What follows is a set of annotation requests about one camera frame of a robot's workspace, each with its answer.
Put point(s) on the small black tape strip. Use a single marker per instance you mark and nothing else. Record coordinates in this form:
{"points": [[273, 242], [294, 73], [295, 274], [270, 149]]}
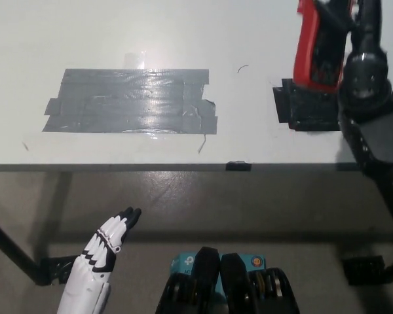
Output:
{"points": [[237, 166]]}

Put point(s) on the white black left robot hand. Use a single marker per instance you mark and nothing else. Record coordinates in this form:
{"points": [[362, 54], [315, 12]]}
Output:
{"points": [[91, 271]]}

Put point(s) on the black diagonal table leg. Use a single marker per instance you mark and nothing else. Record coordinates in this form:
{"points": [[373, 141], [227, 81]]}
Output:
{"points": [[10, 245]]}

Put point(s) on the grey duct tape patch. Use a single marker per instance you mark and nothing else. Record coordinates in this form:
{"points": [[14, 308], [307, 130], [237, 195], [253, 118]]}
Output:
{"points": [[127, 101]]}

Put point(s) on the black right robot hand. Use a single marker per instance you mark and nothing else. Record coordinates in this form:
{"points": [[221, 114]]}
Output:
{"points": [[366, 23]]}

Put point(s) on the teal router box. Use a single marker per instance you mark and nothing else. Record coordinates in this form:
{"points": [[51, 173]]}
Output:
{"points": [[183, 263]]}

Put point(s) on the red digital multimeter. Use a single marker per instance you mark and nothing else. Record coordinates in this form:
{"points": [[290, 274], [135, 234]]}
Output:
{"points": [[306, 49]]}

